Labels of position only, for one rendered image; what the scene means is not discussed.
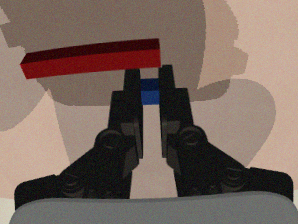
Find small blue block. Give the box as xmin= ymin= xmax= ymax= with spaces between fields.
xmin=141 ymin=78 xmax=159 ymax=105

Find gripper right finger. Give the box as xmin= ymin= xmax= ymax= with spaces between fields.
xmin=158 ymin=65 xmax=294 ymax=202

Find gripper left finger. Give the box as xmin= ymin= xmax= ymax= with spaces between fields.
xmin=14 ymin=68 xmax=143 ymax=211

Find red rod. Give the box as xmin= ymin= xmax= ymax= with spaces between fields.
xmin=20 ymin=38 xmax=161 ymax=79

